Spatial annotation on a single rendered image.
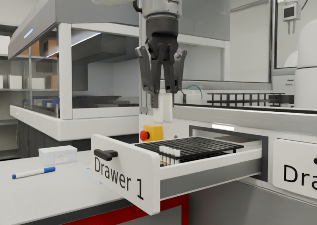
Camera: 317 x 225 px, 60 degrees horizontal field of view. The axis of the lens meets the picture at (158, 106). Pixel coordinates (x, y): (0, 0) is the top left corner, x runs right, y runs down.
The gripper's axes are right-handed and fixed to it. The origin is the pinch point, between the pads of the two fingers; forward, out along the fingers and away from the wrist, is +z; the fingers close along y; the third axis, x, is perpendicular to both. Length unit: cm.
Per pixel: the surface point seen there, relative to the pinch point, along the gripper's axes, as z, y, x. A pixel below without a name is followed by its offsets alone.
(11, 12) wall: -125, 21, 428
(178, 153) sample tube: 9.3, -0.6, -6.3
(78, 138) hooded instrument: 19, 7, 82
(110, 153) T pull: 8.9, -12.9, 0.9
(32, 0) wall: -149, 52, 428
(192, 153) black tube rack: 10.0, 3.9, -5.9
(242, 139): 15, 48, 15
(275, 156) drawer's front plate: 11.3, 20.9, -15.4
